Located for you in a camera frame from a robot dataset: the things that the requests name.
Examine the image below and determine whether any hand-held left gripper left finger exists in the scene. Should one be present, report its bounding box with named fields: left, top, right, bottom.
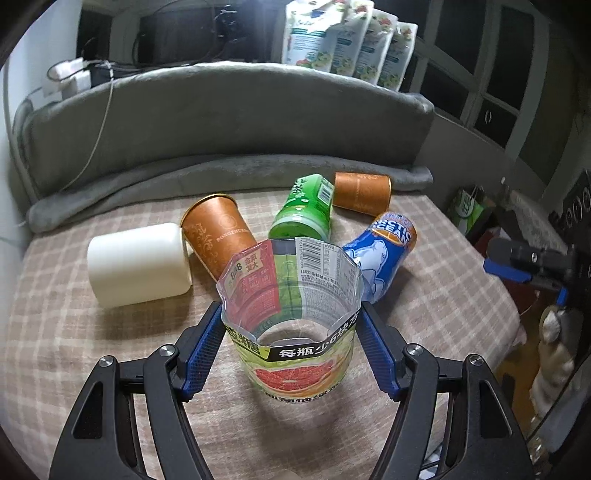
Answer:
left=48, top=301, right=227, bottom=480

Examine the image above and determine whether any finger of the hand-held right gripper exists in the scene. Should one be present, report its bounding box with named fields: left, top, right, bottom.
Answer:
left=483, top=237, right=537, bottom=283
left=531, top=270, right=570, bottom=306

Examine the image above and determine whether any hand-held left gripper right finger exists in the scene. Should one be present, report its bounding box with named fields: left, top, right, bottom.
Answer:
left=355, top=301, right=536, bottom=480

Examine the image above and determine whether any clear plastic cup printed label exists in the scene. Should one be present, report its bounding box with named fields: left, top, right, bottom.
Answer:
left=216, top=236, right=365, bottom=409

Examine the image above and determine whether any white cup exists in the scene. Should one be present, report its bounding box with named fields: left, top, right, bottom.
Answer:
left=87, top=222, right=194, bottom=309

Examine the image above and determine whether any brown paper cup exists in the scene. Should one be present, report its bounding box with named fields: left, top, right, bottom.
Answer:
left=179, top=194, right=258, bottom=282
left=333, top=172, right=393, bottom=217

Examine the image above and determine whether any green cup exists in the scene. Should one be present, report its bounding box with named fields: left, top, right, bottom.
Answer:
left=269, top=174, right=335, bottom=241

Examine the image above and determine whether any person's right hand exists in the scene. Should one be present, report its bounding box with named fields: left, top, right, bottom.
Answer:
left=541, top=307, right=574, bottom=354

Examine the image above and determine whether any green cardboard box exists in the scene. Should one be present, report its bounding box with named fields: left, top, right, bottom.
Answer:
left=447, top=186, right=486, bottom=234

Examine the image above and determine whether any blue polar bear can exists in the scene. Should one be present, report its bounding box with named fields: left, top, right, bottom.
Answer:
left=342, top=211, right=418, bottom=304

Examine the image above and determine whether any white framed window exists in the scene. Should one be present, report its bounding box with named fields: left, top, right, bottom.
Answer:
left=406, top=0, right=591, bottom=149

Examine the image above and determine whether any grey fleece blanket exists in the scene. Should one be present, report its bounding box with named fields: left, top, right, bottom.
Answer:
left=11, top=60, right=435, bottom=234

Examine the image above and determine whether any white power adapter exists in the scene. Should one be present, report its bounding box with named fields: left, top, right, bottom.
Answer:
left=46, top=59, right=93, bottom=100

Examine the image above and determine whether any white cable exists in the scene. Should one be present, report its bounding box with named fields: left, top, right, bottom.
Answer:
left=60, top=62, right=114, bottom=192

